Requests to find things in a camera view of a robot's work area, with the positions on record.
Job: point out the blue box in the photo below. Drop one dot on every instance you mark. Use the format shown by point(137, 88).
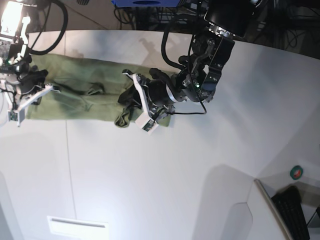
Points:
point(146, 3)

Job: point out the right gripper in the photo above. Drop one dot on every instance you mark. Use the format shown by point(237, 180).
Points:
point(25, 83)

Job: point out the green t-shirt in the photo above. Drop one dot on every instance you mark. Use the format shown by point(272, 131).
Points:
point(89, 90)

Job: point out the black keyboard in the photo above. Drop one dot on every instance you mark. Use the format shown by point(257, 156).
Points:
point(288, 204)

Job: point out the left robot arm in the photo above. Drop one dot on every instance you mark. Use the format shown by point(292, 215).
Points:
point(214, 26)

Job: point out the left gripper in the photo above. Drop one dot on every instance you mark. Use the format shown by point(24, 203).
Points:
point(158, 92)

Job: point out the white slotted plate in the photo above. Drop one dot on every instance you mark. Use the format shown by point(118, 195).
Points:
point(78, 229)

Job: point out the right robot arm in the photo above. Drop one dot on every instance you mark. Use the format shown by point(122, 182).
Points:
point(15, 51)

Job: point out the green tape roll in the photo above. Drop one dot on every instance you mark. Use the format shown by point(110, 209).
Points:
point(296, 172)

